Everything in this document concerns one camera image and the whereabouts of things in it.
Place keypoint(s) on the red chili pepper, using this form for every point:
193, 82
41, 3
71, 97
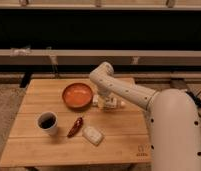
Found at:
76, 127

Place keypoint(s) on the orange ceramic bowl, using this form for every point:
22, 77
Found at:
77, 95

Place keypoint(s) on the white cup with dark inside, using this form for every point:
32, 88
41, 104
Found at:
47, 122

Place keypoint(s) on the wooden table board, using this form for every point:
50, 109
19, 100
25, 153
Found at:
125, 133

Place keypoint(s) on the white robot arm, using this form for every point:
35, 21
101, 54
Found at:
175, 134

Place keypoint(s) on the white labelled bottle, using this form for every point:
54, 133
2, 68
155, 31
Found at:
116, 102

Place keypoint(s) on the white rectangular sponge block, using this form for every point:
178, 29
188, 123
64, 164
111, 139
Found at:
92, 135

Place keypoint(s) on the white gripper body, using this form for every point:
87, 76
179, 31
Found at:
105, 101

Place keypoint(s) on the grey metal rail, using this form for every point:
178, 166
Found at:
95, 57

